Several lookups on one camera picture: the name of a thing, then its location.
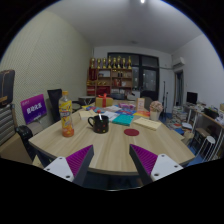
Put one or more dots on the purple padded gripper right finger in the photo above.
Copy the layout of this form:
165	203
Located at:
152	167

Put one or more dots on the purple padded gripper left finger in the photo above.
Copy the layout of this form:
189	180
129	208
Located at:
74	167

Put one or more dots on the round red coaster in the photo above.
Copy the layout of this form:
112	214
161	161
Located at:
131	132

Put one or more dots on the cream yellow book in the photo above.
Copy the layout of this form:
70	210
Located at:
147	123

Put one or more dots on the black polka dot mug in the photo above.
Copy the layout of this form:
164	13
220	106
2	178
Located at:
100	124

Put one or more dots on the beige paper box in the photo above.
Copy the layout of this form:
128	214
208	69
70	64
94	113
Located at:
86	114

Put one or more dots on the teal notebook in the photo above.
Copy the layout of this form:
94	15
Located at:
123	120

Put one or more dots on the white round stool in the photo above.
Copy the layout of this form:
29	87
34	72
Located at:
207	146

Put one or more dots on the flower bouquet in white pot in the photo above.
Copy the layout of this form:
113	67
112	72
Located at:
155	109

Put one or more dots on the orange juice bottle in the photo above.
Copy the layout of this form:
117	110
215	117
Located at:
65	111

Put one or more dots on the small framed table sign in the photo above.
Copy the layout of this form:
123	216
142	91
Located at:
140	104

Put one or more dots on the purple sign board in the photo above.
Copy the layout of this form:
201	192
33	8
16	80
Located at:
33	108

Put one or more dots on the gift box with red ribbon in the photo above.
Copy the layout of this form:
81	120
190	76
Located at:
103	101

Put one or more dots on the black office chair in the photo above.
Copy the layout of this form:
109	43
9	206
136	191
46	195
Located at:
54	96

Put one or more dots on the striped chair at left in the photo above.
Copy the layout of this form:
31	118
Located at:
14	143

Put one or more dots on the black computer monitor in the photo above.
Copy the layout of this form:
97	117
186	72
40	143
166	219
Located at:
191	97

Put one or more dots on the red wooden display shelf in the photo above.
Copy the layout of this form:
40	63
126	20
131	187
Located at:
109	81

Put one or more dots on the white air conditioner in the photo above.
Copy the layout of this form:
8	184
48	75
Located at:
178	62

